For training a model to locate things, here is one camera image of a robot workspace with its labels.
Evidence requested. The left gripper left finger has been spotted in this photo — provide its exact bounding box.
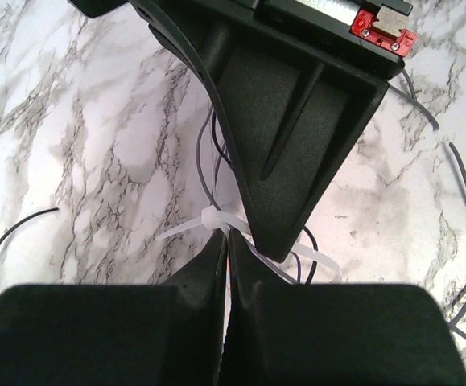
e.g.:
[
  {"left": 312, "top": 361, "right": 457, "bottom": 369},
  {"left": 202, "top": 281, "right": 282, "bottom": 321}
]
[{"left": 0, "top": 231, "right": 226, "bottom": 385}]

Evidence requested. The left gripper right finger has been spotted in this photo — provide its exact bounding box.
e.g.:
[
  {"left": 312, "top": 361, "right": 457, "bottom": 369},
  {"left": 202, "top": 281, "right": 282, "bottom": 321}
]
[{"left": 221, "top": 231, "right": 466, "bottom": 385}]

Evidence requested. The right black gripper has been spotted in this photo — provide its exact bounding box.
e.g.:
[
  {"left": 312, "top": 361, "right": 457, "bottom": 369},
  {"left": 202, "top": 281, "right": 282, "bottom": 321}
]
[{"left": 67, "top": 0, "right": 419, "bottom": 265}]

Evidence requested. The black thin wire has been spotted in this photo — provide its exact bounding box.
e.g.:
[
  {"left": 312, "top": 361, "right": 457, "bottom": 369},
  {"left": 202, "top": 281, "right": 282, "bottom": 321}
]
[{"left": 0, "top": 108, "right": 318, "bottom": 302}]

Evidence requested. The translucent white zip tie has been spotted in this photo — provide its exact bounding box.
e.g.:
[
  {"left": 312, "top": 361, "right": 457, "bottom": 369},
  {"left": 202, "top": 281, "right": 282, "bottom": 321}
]
[{"left": 155, "top": 206, "right": 342, "bottom": 284}]

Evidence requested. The grey thin wire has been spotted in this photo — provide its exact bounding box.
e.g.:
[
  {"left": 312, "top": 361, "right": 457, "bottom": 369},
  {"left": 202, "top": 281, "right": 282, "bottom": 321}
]
[{"left": 197, "top": 68, "right": 466, "bottom": 365}]

